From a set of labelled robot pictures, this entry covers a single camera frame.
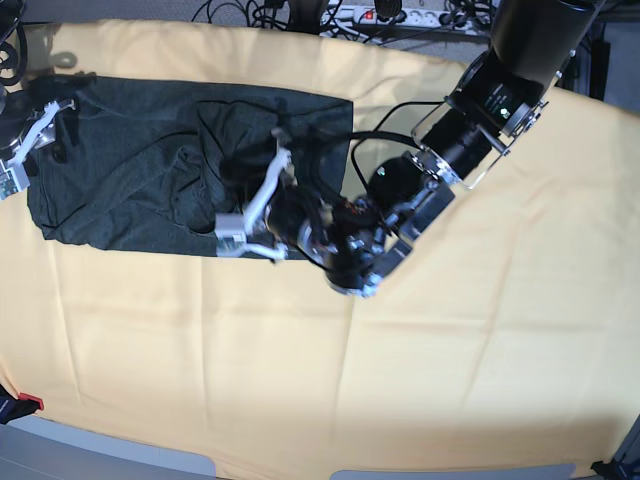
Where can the white power strip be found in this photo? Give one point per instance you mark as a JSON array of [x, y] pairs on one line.
[[473, 18]]

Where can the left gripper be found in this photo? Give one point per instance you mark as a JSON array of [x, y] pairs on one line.
[[291, 210]]

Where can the black clamp right corner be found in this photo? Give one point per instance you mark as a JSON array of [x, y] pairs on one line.
[[613, 470]]

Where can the black table leg post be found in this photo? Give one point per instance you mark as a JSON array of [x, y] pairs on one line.
[[599, 67]]

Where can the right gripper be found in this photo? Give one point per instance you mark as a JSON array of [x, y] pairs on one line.
[[38, 129]]

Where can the dark grey long-sleeve shirt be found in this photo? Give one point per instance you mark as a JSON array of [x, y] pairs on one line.
[[157, 160]]

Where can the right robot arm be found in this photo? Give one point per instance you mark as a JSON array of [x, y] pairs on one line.
[[14, 60]]

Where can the yellow table cloth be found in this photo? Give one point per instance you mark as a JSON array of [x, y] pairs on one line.
[[509, 338]]

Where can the red and black clamp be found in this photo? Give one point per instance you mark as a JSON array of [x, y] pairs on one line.
[[16, 407]]

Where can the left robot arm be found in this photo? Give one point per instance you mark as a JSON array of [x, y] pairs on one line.
[[360, 242]]

